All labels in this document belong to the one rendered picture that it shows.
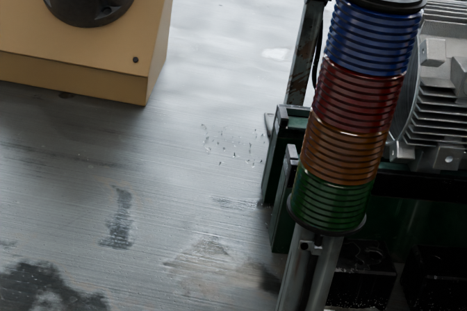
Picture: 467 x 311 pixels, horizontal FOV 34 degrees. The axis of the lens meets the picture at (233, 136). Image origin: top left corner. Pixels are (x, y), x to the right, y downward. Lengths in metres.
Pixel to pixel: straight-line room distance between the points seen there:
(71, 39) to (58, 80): 0.07
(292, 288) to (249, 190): 0.40
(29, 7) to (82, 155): 0.28
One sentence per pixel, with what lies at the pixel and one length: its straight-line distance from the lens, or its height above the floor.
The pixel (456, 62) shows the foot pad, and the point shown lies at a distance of 0.85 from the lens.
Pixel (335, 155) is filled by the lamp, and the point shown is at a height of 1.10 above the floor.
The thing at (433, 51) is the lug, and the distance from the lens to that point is 0.83.
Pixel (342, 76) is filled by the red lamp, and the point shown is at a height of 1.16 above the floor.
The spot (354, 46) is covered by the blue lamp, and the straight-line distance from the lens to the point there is 0.53.
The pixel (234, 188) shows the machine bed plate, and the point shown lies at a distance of 1.04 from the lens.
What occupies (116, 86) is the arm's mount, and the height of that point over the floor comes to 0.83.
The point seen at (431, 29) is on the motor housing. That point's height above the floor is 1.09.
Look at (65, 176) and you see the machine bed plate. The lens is 1.03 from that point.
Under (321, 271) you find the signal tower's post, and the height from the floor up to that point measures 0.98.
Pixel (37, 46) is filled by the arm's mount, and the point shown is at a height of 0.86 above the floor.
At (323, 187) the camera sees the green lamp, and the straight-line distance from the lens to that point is 0.58.
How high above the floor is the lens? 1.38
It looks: 30 degrees down
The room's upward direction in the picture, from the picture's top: 10 degrees clockwise
